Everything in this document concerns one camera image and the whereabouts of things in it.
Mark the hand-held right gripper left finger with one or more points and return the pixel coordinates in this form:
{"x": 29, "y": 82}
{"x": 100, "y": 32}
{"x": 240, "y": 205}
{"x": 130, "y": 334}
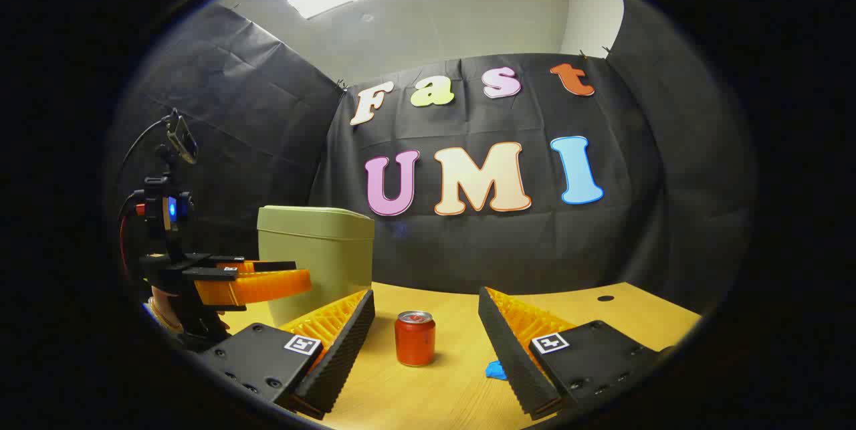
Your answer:
{"x": 341, "y": 356}

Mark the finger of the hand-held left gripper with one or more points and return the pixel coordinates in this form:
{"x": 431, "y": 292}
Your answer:
{"x": 261, "y": 288}
{"x": 267, "y": 266}

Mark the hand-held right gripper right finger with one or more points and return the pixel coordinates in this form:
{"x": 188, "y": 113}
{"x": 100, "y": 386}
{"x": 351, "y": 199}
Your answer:
{"x": 508, "y": 356}

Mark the blue paper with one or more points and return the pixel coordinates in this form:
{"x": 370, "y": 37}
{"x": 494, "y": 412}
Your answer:
{"x": 495, "y": 370}

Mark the green desktop garbage bin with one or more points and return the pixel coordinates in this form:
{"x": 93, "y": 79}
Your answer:
{"x": 314, "y": 263}

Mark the red pop can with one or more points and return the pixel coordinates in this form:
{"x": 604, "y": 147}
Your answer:
{"x": 414, "y": 343}

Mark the wooden desktop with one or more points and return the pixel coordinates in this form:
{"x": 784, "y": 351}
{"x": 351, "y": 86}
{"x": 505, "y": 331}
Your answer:
{"x": 455, "y": 390}

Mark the black backdrop cloth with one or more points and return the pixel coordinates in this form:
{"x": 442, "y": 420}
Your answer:
{"x": 468, "y": 249}

